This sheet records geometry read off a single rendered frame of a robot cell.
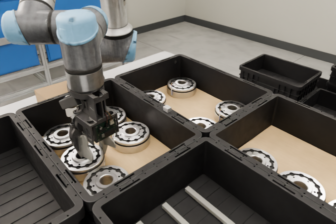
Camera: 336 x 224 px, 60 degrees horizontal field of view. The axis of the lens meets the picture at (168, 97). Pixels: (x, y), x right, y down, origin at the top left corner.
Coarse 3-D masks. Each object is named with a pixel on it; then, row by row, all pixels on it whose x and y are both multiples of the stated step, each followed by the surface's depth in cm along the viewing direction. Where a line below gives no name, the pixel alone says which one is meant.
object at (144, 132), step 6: (120, 126) 81; (138, 126) 81; (144, 126) 81; (120, 132) 79; (144, 132) 79; (114, 138) 77; (120, 138) 77; (126, 138) 77; (132, 138) 77; (138, 138) 77; (144, 138) 77; (126, 144) 75; (132, 144) 75
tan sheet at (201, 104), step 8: (160, 88) 107; (168, 96) 102; (192, 96) 102; (200, 96) 102; (208, 96) 102; (168, 104) 97; (176, 104) 97; (184, 104) 97; (192, 104) 97; (200, 104) 97; (208, 104) 97; (216, 104) 97; (184, 112) 93; (192, 112) 93; (200, 112) 93; (208, 112) 93
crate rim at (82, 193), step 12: (120, 84) 88; (60, 96) 82; (24, 108) 77; (156, 108) 77; (24, 120) 72; (180, 120) 72; (36, 132) 68; (192, 132) 68; (180, 144) 64; (48, 156) 61; (168, 156) 61; (60, 168) 58; (144, 168) 58; (72, 180) 55; (120, 180) 55; (84, 192) 52; (108, 192) 52; (84, 204) 51
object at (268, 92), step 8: (176, 56) 107; (184, 56) 107; (152, 64) 101; (200, 64) 102; (128, 72) 95; (224, 72) 95; (120, 80) 90; (240, 80) 91; (136, 88) 86; (256, 88) 87; (264, 88) 86; (144, 96) 82; (264, 96) 82; (160, 104) 78; (248, 104) 78; (176, 112) 75; (240, 112) 75; (184, 120) 72; (224, 120) 72; (200, 128) 69; (208, 128) 69; (208, 136) 69
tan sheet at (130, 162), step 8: (128, 120) 89; (152, 136) 82; (96, 144) 79; (152, 144) 79; (160, 144) 79; (112, 152) 77; (120, 152) 77; (144, 152) 77; (152, 152) 77; (160, 152) 77; (112, 160) 74; (120, 160) 74; (128, 160) 74; (136, 160) 74; (144, 160) 74; (128, 168) 72; (136, 168) 72
